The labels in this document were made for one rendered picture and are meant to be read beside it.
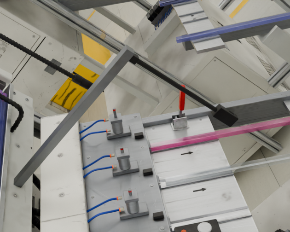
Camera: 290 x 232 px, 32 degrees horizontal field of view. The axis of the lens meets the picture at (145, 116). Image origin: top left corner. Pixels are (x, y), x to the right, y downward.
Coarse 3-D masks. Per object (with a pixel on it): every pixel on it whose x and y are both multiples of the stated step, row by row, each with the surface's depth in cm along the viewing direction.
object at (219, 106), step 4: (220, 104) 87; (220, 108) 86; (224, 108) 87; (212, 112) 87; (216, 112) 86; (220, 112) 86; (224, 112) 86; (228, 112) 87; (232, 112) 88; (216, 116) 87; (220, 116) 87; (224, 116) 87; (228, 116) 87; (232, 116) 87; (236, 116) 88; (220, 120) 87; (224, 120) 87; (228, 120) 88; (232, 120) 88; (236, 120) 88; (228, 124) 88; (232, 124) 88
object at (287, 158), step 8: (256, 160) 102; (264, 160) 102; (272, 160) 102; (280, 160) 102; (288, 160) 102; (216, 168) 102; (224, 168) 101; (232, 168) 101; (240, 168) 101; (248, 168) 102; (176, 176) 101; (184, 176) 101; (192, 176) 101; (200, 176) 101; (208, 176) 101; (168, 184) 101
